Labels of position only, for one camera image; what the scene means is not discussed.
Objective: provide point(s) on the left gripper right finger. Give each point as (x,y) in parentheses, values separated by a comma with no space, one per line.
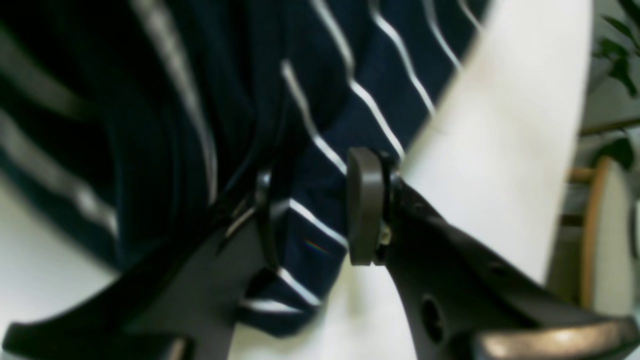
(463,301)

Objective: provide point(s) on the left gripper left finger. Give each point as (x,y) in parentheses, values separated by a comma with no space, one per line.
(180,303)

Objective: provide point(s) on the navy white-striped T-shirt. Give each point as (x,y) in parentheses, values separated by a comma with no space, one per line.
(126,121)

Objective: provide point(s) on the green potted plant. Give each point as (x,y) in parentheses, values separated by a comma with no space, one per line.
(616,52)

